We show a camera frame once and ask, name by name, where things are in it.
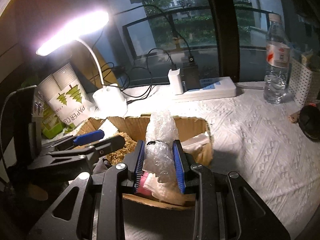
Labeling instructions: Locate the brown fuzzy plush toy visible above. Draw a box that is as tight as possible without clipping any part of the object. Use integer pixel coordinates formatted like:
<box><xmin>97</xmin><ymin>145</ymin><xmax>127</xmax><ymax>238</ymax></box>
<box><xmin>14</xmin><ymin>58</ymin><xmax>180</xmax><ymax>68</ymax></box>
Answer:
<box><xmin>105</xmin><ymin>132</ymin><xmax>137</xmax><ymax>165</ymax></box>

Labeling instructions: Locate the pink plush toy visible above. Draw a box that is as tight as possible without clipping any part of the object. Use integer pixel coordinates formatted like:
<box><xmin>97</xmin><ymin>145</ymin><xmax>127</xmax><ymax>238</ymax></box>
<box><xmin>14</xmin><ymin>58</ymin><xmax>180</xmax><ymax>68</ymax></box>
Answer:
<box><xmin>137</xmin><ymin>171</ymin><xmax>155</xmax><ymax>197</ymax></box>

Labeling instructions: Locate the clear bubble wrap bundle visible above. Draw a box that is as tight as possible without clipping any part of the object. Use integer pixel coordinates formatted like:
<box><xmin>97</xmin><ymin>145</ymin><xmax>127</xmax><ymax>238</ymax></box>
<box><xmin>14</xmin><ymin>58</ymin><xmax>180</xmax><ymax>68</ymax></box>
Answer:
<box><xmin>143</xmin><ymin>110</ymin><xmax>181</xmax><ymax>184</ymax></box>

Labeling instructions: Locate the grey sock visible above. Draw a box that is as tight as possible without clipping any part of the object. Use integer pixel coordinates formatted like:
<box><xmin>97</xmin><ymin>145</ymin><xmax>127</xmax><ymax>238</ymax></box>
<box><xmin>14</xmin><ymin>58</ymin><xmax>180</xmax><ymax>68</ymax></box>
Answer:
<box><xmin>93</xmin><ymin>157</ymin><xmax>112</xmax><ymax>174</ymax></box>

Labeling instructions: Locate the open cardboard box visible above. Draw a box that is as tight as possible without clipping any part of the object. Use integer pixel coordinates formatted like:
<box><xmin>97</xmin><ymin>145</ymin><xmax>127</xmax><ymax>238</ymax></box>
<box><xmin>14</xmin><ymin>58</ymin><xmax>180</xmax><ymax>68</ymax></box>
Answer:
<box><xmin>75</xmin><ymin>112</ymin><xmax>213</xmax><ymax>210</ymax></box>

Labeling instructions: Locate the white desk lamp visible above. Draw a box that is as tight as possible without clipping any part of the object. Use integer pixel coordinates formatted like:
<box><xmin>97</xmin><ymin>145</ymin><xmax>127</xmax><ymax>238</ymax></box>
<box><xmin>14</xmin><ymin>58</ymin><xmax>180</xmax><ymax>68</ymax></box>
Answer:
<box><xmin>35</xmin><ymin>8</ymin><xmax>129</xmax><ymax>118</ymax></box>

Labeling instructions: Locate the white paper cup sleeve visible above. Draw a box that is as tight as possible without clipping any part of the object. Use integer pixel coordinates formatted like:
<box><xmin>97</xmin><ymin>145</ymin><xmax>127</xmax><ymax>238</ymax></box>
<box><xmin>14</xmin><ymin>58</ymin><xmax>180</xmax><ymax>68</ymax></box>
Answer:
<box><xmin>39</xmin><ymin>63</ymin><xmax>93</xmax><ymax>128</ymax></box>

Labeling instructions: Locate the white power strip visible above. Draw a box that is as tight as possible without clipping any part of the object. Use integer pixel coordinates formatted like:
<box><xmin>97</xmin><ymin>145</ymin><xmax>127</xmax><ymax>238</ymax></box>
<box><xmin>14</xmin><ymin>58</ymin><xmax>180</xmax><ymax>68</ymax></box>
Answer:
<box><xmin>174</xmin><ymin>77</ymin><xmax>236</xmax><ymax>101</ymax></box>

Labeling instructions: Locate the white textured table cloth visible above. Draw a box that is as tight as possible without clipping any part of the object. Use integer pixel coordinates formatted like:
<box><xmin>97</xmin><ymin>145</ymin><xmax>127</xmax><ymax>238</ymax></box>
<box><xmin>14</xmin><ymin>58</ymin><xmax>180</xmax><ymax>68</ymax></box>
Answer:
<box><xmin>124</xmin><ymin>82</ymin><xmax>319</xmax><ymax>239</ymax></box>

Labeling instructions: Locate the white charger plug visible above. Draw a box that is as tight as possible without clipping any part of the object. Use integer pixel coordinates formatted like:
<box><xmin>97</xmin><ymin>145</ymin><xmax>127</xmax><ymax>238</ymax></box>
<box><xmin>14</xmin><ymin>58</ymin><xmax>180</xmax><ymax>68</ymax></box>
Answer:
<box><xmin>168</xmin><ymin>64</ymin><xmax>184</xmax><ymax>95</ymax></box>

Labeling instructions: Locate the dark power adapter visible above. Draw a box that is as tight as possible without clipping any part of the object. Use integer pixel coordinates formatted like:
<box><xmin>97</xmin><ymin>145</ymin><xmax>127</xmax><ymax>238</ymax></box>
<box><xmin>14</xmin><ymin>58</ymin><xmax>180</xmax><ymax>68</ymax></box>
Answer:
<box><xmin>182</xmin><ymin>56</ymin><xmax>201</xmax><ymax>90</ymax></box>

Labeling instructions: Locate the black round pouch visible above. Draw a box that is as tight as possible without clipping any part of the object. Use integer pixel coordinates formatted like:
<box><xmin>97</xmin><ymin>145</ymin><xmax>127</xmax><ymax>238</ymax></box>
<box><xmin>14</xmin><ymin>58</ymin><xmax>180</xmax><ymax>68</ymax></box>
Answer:
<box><xmin>298</xmin><ymin>105</ymin><xmax>320</xmax><ymax>141</ymax></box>

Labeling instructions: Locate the clear water bottle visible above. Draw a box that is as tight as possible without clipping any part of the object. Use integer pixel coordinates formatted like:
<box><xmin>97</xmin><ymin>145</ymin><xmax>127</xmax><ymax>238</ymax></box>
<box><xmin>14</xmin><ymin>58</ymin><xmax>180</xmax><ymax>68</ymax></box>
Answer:
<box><xmin>264</xmin><ymin>13</ymin><xmax>290</xmax><ymax>105</ymax></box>

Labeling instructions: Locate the white perforated organizer basket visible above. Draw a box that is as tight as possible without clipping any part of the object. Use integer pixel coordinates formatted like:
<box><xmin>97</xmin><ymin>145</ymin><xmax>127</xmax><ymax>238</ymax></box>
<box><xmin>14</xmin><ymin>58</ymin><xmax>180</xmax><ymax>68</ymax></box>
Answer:
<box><xmin>289</xmin><ymin>58</ymin><xmax>318</xmax><ymax>108</ymax></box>

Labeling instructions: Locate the black charging cable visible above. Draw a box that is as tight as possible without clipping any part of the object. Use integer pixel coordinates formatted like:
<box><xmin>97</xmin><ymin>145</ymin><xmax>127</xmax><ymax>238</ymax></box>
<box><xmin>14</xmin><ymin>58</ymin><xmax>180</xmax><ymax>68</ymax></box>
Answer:
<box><xmin>91</xmin><ymin>3</ymin><xmax>194</xmax><ymax>106</ymax></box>

